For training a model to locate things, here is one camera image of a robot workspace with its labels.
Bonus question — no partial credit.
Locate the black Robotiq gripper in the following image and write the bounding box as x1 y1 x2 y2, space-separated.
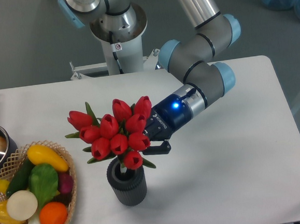
142 94 193 156

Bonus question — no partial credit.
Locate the red tulip bouquet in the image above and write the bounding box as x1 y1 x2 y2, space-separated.
65 96 156 170

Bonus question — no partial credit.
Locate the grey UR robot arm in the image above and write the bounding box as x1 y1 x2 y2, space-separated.
58 0 241 155

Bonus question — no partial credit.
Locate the dark grey ribbed vase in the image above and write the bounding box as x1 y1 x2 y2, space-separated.
106 158 147 206

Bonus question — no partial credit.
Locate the purple red onion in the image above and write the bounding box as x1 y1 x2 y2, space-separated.
58 173 74 194

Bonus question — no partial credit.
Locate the green lettuce leaf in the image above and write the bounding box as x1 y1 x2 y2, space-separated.
28 163 59 211

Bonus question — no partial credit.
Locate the yellow squash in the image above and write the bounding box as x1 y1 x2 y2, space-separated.
26 144 69 172

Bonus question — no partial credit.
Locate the orange fruit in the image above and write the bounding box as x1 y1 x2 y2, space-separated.
39 202 68 224

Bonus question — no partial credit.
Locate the dark green cucumber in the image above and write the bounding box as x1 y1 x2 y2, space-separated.
6 158 35 198

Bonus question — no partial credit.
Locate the white green scallion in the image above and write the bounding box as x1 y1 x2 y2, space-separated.
28 210 41 224

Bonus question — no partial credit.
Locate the woven wicker basket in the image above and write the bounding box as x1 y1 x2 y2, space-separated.
0 140 77 224

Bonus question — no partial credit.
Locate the yellow bell pepper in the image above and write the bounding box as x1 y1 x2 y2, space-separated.
0 200 25 224

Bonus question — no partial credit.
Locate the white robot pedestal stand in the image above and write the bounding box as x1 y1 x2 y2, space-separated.
70 3 161 80

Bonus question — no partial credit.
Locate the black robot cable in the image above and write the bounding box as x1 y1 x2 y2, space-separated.
108 30 124 75

